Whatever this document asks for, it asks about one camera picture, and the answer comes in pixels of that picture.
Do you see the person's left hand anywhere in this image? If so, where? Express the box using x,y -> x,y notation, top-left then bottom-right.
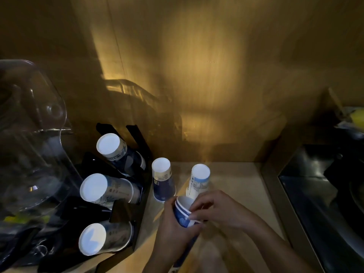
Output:
153,196 -> 204,260

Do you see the person's right hand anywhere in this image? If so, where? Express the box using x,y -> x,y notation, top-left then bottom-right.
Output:
188,190 -> 258,234

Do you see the stack of blue paper cups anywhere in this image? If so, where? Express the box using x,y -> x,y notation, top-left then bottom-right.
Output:
172,196 -> 203,269

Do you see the person's right forearm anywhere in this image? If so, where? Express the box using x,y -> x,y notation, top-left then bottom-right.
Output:
242,217 -> 317,273

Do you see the person's left forearm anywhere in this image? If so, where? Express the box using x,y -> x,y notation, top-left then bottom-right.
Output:
142,251 -> 185,273

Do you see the white light-blue paper cup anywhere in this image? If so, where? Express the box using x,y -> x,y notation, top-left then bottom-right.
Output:
186,164 -> 211,200

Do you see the dark blue paper cup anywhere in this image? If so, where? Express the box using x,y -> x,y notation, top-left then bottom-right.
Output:
151,158 -> 176,203

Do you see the black cup holder rack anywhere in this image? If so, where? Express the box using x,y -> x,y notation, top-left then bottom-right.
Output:
37,123 -> 155,273

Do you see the white printed cup stack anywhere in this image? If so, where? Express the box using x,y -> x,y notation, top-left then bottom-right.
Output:
80,173 -> 141,209
78,220 -> 133,256

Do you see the dark blue cup stack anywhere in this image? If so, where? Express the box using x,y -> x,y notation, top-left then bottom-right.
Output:
96,133 -> 147,171

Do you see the black sink basin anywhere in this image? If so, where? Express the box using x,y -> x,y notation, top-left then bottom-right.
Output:
278,143 -> 364,273

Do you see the yellow strip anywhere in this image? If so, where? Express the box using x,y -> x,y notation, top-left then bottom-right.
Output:
3,214 -> 51,225

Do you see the clear plastic dome container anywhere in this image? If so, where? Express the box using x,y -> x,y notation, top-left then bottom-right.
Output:
0,59 -> 83,222

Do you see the yellow object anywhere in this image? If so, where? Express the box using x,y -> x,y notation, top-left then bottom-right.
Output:
349,108 -> 364,126

